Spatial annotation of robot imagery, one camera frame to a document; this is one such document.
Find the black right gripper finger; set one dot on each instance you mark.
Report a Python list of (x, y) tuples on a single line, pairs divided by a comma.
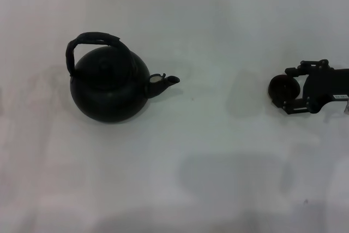
[(305, 68), (295, 107)]

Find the small dark teacup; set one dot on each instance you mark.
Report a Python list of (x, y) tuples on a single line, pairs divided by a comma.
[(283, 89)]

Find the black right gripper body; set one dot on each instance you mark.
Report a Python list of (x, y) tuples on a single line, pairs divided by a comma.
[(324, 85)]

